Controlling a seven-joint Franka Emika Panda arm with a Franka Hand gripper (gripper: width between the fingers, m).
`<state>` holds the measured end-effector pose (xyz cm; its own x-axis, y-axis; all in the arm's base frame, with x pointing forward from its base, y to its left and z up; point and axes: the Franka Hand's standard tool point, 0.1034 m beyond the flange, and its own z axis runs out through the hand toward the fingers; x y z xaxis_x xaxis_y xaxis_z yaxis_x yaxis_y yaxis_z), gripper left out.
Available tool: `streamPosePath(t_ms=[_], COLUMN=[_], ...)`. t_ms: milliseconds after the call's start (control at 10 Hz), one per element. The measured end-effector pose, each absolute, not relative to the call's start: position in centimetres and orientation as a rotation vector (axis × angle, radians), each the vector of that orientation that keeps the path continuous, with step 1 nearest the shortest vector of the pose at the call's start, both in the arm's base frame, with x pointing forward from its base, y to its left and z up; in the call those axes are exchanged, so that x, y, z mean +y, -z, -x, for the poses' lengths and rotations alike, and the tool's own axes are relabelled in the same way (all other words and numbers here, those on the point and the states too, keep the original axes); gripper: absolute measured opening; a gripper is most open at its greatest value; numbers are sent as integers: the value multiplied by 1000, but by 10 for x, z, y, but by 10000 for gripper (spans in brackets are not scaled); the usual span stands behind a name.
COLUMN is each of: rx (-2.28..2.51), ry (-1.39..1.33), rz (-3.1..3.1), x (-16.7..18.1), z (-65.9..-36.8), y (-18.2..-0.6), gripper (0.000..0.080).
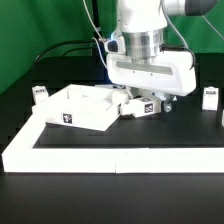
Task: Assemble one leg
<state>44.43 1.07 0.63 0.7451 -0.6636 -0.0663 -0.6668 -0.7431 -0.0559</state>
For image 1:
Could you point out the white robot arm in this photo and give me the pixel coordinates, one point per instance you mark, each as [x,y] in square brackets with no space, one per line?
[141,23]

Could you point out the green backdrop curtain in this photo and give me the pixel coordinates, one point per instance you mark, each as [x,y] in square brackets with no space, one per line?
[29,26]

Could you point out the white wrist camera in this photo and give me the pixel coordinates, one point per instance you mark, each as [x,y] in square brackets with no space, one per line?
[116,45]

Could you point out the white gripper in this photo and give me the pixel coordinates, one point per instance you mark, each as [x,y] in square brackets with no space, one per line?
[171,73]

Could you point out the white U-shaped fence wall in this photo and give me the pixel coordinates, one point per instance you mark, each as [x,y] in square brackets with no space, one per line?
[21,156]

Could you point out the white marker sheet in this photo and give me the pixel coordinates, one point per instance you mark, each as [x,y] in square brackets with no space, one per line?
[110,86]

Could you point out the white square tabletop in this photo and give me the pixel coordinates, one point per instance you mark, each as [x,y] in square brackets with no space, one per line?
[89,107]

